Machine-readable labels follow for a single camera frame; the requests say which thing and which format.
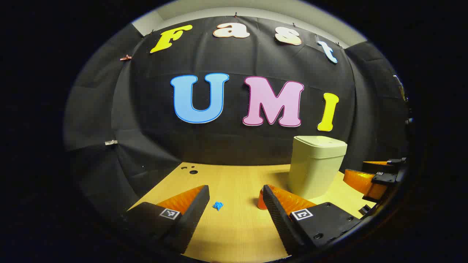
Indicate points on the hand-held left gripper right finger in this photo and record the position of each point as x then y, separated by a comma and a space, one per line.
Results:
278, 219

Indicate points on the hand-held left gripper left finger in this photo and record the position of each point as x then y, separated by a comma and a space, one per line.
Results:
195, 215

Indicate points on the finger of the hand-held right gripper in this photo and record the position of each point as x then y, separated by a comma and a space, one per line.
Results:
360, 180
380, 167

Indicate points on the blue paper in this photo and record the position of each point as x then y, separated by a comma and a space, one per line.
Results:
218, 206

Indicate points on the orange pop can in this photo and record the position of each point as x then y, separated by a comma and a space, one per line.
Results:
260, 201

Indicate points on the pale green desktop garbage bin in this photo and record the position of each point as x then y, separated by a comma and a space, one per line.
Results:
314, 168

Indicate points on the wooden desktop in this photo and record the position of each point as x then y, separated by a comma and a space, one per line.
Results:
237, 190

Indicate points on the silver cloth clip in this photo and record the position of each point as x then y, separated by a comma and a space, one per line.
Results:
110, 142

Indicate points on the black backdrop cloth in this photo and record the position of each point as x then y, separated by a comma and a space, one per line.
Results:
153, 102

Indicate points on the copper cloth clip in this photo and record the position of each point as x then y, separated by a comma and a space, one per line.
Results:
125, 57

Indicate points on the black desk edge bracket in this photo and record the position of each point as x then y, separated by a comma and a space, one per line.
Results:
364, 210

